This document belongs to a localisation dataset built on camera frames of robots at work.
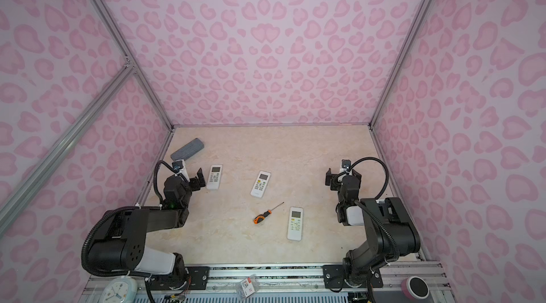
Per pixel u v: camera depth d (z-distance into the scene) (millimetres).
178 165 783
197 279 735
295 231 821
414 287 666
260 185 952
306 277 748
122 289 693
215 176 979
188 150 1070
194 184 829
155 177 641
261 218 858
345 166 792
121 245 436
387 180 690
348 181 796
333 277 738
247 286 695
